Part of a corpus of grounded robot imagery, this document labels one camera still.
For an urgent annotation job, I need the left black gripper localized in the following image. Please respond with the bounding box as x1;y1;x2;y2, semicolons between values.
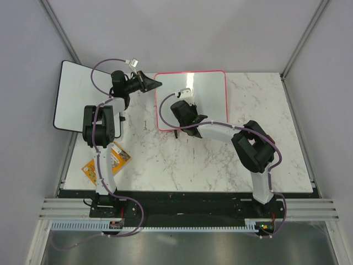
125;71;162;94

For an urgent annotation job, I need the pink framed whiteboard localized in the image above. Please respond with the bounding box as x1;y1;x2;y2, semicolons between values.
154;70;228;131

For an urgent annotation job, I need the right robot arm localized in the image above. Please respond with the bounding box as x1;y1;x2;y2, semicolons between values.
170;100;278;218

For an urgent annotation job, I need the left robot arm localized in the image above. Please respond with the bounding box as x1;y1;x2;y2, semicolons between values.
82;70;162;217

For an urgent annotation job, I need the black framed whiteboard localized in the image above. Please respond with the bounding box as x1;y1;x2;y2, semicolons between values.
53;61;112;133

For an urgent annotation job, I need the orange printed card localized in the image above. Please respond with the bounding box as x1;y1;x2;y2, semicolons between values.
81;141;132;183

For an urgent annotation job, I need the brown square block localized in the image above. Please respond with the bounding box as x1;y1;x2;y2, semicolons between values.
268;136;275;145

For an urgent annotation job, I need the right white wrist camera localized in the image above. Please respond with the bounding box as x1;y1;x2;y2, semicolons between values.
176;88;195;106

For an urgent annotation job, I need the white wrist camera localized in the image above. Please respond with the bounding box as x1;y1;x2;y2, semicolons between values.
176;88;195;106
129;58;138;68

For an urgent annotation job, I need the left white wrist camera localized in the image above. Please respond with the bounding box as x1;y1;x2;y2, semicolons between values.
129;58;138;68

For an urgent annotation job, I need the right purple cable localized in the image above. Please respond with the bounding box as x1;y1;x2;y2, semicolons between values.
158;93;289;240

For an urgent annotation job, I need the purple cable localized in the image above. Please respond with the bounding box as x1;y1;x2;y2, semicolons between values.
158;93;289;240
50;57;147;251

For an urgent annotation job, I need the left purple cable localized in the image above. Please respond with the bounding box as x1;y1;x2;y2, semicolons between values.
50;57;147;251

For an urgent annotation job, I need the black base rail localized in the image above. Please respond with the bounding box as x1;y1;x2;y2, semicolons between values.
83;192;285;227

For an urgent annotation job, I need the white slotted cable duct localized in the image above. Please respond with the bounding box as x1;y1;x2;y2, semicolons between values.
50;220;259;233

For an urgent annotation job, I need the aluminium extrusion rail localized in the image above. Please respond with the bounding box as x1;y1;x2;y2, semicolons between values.
39;198;339;221

